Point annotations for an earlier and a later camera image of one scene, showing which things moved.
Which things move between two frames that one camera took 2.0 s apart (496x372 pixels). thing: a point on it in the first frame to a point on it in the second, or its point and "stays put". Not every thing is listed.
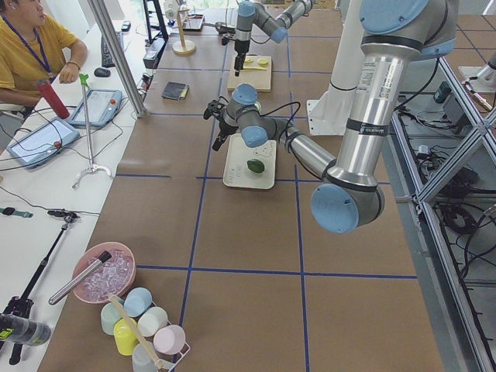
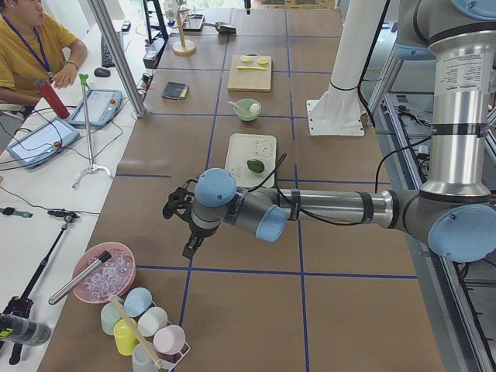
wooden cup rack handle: x=140 y=339 stays put
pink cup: x=170 y=339 stays put
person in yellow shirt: x=32 y=49 stays put
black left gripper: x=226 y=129 to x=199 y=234
